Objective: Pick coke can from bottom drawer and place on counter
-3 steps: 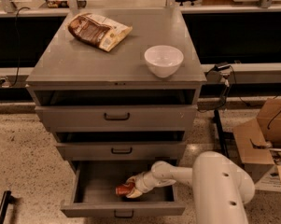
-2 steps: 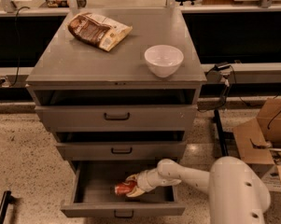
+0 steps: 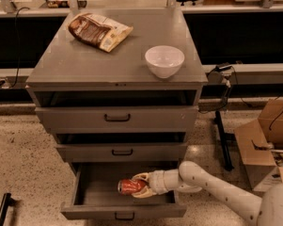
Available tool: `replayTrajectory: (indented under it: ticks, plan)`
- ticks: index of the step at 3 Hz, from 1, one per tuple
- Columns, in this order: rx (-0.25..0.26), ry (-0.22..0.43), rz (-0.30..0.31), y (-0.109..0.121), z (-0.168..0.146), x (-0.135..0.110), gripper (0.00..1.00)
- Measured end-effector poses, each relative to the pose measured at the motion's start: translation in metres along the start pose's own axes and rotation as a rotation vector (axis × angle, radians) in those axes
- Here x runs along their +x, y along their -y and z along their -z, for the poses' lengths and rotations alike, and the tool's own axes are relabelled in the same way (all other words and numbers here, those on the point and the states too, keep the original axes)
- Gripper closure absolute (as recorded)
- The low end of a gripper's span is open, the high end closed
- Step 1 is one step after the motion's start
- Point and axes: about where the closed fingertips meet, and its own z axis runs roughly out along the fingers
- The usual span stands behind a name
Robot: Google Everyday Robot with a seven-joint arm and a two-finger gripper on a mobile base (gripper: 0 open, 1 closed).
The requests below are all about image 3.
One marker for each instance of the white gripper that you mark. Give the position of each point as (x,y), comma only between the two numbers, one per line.
(157,182)

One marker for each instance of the red coke can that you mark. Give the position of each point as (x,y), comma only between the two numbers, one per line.
(131,186)

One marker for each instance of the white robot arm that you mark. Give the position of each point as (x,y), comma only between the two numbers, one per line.
(257,211)

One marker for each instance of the grey middle drawer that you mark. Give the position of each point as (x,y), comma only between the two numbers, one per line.
(126,152)

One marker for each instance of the grey drawer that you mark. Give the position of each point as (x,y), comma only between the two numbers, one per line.
(96,194)
(126,152)
(117,119)

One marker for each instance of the grey bottom drawer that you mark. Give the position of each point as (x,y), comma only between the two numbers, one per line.
(96,194)

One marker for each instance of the grey top drawer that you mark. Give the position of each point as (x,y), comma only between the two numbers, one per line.
(117,119)

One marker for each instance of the grey drawer cabinet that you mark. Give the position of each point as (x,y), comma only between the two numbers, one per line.
(72,74)

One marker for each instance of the white bowl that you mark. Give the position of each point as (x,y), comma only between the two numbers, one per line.
(164,61)

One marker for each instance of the brown cardboard box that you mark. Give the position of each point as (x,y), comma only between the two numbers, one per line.
(260,144)

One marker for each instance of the brown chip bag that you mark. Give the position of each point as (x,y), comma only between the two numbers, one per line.
(99,31)

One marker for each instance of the black stand with cables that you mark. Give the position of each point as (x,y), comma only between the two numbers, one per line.
(225,71)

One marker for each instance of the black floor handle bar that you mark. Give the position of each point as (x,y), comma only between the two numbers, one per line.
(6,203)

